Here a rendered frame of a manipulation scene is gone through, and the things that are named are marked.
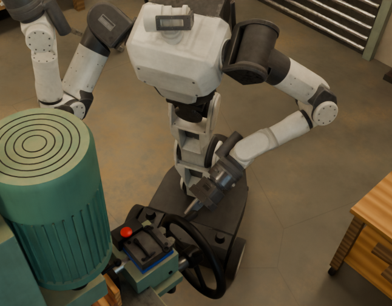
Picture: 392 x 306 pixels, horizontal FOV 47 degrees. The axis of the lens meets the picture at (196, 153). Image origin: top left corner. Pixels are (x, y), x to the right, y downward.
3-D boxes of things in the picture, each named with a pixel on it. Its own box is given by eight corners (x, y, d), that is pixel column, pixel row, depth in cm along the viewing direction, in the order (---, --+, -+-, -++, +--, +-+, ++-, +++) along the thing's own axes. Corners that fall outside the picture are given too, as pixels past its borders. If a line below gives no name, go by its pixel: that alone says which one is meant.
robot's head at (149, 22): (152, 20, 120) (144, -1, 111) (189, 20, 118) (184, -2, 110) (149, 42, 117) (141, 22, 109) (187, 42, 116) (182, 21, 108)
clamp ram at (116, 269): (141, 280, 118) (139, 263, 111) (117, 297, 114) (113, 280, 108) (122, 256, 122) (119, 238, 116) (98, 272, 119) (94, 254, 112)
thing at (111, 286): (122, 305, 113) (119, 290, 108) (117, 308, 113) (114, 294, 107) (79, 248, 124) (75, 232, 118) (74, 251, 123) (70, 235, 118)
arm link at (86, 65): (60, 109, 142) (89, 45, 137) (87, 129, 136) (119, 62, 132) (32, 104, 131) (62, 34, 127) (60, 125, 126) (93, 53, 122)
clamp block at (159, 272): (179, 271, 124) (179, 254, 117) (139, 300, 118) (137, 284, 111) (148, 235, 131) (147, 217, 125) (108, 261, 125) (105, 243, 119)
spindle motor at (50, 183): (129, 257, 90) (115, 150, 67) (49, 310, 82) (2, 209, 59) (84, 201, 99) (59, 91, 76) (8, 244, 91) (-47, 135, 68)
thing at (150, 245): (173, 252, 118) (173, 241, 113) (139, 277, 112) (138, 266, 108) (144, 220, 124) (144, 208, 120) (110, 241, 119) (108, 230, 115)
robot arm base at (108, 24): (89, 36, 138) (102, 0, 136) (128, 53, 140) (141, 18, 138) (79, 35, 124) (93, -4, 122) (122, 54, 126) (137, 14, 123)
